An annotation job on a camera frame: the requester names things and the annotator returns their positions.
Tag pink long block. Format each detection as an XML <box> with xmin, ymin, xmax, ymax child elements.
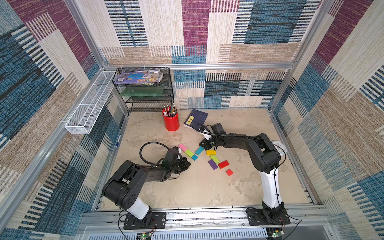
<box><xmin>178</xmin><ymin>144</ymin><xmax>187</xmax><ymax>152</ymax></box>

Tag light green long block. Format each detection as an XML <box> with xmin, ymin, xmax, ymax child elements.
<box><xmin>185</xmin><ymin>149</ymin><xmax>194</xmax><ymax>158</ymax></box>

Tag teal long block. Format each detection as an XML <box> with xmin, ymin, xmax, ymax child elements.
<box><xmin>195</xmin><ymin>146</ymin><xmax>205</xmax><ymax>156</ymax></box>

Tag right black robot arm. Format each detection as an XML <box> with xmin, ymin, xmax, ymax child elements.
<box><xmin>193</xmin><ymin>123</ymin><xmax>287</xmax><ymax>210</ymax></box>

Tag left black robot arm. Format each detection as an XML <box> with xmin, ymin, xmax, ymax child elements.
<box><xmin>102</xmin><ymin>147</ymin><xmax>191</xmax><ymax>222</ymax></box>

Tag yellow block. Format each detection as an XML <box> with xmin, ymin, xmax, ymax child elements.
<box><xmin>206</xmin><ymin>150</ymin><xmax>216</xmax><ymax>156</ymax></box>

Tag red long block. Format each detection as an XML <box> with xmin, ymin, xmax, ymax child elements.
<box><xmin>218</xmin><ymin>161</ymin><xmax>229</xmax><ymax>169</ymax></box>

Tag purple block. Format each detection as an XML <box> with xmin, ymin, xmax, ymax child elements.
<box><xmin>208</xmin><ymin>160</ymin><xmax>218</xmax><ymax>170</ymax></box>

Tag dark blue notebook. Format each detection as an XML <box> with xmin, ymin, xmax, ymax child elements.
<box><xmin>184</xmin><ymin>109</ymin><xmax>209</xmax><ymax>130</ymax></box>

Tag small red cube block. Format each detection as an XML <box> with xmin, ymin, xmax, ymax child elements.
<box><xmin>226</xmin><ymin>169</ymin><xmax>233</xmax><ymax>176</ymax></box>

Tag red ribbed pencil cup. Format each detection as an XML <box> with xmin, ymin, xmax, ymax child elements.
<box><xmin>163</xmin><ymin>108</ymin><xmax>180</xmax><ymax>132</ymax></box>

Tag pencils in cup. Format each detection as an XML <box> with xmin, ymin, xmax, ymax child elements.
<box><xmin>163</xmin><ymin>103</ymin><xmax>178</xmax><ymax>118</ymax></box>

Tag green folder in rack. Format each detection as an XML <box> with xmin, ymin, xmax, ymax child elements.
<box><xmin>120</xmin><ymin>87</ymin><xmax>164</xmax><ymax>97</ymax></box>

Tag black mesh shelf rack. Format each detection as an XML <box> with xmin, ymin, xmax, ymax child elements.
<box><xmin>113</xmin><ymin>68</ymin><xmax>175</xmax><ymax>113</ymax></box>

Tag colourful magazine on rack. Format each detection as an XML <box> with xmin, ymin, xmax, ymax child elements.
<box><xmin>113</xmin><ymin>70</ymin><xmax>164</xmax><ymax>85</ymax></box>

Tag blue pen by wall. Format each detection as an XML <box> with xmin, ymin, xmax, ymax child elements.
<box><xmin>115</xmin><ymin>135</ymin><xmax>122</xmax><ymax>148</ymax></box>

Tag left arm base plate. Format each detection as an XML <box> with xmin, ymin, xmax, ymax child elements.
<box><xmin>123</xmin><ymin>212</ymin><xmax>167</xmax><ymax>230</ymax></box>

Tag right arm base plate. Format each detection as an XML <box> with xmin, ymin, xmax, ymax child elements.
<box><xmin>246</xmin><ymin>207</ymin><xmax>291</xmax><ymax>226</ymax></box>

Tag white wire wall basket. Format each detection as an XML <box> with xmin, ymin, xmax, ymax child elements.
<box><xmin>65</xmin><ymin>71</ymin><xmax>114</xmax><ymax>134</ymax></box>

